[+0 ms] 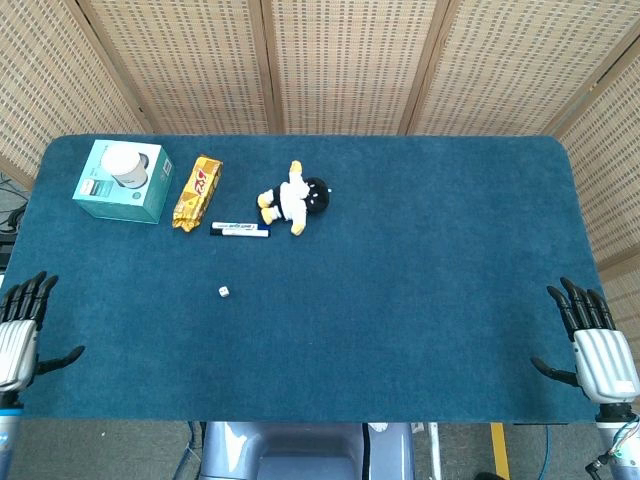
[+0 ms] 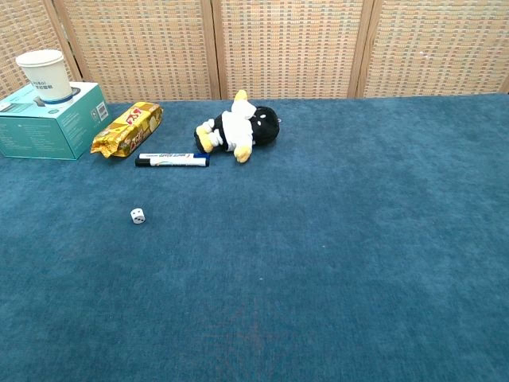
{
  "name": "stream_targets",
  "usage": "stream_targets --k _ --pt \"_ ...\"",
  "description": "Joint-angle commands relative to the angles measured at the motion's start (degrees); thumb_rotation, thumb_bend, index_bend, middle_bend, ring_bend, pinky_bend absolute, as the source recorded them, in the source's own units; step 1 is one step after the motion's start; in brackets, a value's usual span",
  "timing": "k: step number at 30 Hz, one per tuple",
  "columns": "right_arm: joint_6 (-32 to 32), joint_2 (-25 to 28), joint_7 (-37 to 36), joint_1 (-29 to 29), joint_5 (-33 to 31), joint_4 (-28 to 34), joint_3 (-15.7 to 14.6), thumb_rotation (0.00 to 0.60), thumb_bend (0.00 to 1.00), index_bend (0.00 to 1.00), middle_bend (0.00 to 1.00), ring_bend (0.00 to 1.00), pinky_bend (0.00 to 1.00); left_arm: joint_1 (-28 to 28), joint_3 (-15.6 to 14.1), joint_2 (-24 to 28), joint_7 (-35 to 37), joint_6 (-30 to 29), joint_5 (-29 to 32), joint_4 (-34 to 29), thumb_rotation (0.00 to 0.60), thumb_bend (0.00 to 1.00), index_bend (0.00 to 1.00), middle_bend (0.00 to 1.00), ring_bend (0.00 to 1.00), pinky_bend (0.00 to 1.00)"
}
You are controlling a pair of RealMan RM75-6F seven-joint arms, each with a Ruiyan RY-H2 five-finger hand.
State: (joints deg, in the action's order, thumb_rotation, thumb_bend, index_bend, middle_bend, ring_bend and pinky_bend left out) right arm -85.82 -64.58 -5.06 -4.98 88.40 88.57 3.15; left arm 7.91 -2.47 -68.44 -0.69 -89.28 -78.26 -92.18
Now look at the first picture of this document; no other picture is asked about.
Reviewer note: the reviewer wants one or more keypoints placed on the white marker pen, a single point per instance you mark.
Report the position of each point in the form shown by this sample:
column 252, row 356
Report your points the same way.
column 239, row 232
column 240, row 226

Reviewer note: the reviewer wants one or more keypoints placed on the blue table mat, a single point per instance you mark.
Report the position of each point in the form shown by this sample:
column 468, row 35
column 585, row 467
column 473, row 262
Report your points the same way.
column 320, row 300

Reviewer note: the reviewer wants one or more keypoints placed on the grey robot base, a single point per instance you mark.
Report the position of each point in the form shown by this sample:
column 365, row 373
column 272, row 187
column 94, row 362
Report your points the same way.
column 300, row 450

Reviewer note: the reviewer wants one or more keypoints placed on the black and white plush doll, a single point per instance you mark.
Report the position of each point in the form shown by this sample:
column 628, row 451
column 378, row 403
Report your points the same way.
column 295, row 197

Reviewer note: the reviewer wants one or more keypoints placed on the woven bamboo folding screen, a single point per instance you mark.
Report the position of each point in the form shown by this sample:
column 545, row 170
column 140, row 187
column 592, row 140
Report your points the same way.
column 320, row 65

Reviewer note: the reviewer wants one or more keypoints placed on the small white die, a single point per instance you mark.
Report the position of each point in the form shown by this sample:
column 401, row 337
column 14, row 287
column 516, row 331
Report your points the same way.
column 223, row 292

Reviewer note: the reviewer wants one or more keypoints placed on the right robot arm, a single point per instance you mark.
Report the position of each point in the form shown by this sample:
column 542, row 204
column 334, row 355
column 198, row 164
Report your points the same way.
column 617, row 447

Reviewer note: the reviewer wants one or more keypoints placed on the teal product box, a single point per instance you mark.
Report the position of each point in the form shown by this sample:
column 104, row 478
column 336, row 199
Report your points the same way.
column 125, row 182

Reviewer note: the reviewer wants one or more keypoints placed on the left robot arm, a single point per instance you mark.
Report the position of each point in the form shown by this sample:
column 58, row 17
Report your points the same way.
column 7, row 440

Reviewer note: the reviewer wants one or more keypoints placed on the yellow floor tape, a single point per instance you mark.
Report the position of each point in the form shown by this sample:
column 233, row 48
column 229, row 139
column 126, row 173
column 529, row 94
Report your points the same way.
column 499, row 450

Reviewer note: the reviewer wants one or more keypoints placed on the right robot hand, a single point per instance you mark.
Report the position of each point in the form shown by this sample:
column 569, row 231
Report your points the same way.
column 602, row 357

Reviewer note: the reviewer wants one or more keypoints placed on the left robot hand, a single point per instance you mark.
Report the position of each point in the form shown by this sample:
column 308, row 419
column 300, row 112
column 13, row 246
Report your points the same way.
column 15, row 345

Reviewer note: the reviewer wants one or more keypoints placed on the yellow snack packet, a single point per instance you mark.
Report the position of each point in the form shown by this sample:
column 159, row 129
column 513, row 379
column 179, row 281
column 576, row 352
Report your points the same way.
column 197, row 194

